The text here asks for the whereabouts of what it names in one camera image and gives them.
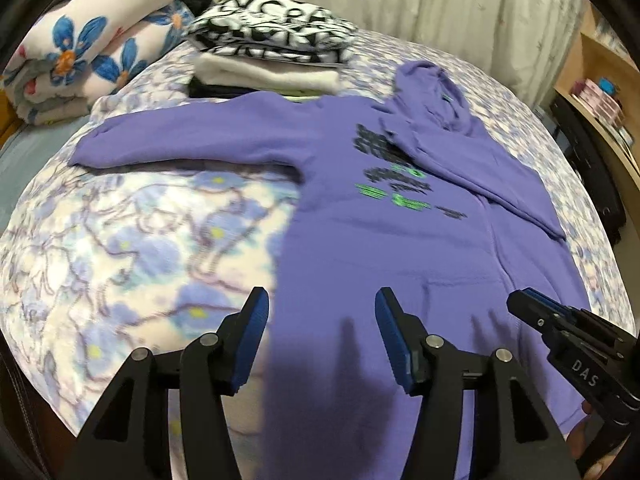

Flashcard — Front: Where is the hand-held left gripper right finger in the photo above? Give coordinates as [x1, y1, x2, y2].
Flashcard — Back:
[375, 287, 572, 480]

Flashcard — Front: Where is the folded blue flower quilt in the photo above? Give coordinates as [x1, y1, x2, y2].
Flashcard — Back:
[0, 0, 198, 126]

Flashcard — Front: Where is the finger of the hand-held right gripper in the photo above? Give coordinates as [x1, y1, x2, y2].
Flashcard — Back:
[506, 288, 578, 335]

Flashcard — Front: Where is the folded cream cloth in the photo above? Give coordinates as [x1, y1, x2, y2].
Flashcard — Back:
[194, 52, 342, 95]

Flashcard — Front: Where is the pink box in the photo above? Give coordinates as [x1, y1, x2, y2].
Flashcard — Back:
[572, 77, 627, 122]

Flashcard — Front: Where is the grey bed sheet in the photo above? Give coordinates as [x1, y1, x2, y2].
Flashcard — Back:
[0, 122, 93, 246]

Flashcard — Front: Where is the purple floral fleece blanket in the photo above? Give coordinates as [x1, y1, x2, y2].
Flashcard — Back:
[0, 27, 638, 453]

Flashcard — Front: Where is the purple hoodie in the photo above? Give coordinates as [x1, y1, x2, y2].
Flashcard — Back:
[68, 61, 591, 480]

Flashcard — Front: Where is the wooden bed frame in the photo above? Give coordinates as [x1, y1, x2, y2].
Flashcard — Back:
[0, 72, 32, 148]

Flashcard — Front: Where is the wooden shelf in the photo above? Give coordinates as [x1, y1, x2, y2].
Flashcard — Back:
[550, 25, 640, 201]

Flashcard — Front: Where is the black bag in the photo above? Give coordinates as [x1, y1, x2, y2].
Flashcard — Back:
[547, 94, 628, 246]

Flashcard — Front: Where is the folded black cloth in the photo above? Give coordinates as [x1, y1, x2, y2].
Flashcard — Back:
[187, 77, 301, 101]

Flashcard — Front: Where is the cream curtain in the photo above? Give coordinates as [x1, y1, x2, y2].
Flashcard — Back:
[197, 0, 588, 106]

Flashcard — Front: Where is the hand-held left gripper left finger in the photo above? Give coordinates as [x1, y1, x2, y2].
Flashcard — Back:
[62, 286, 271, 480]

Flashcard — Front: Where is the person's right hand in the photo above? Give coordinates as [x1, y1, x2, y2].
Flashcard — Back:
[564, 399, 618, 480]

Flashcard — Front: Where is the black and white printed cloth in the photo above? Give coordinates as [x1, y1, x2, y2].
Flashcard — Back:
[182, 0, 358, 67]

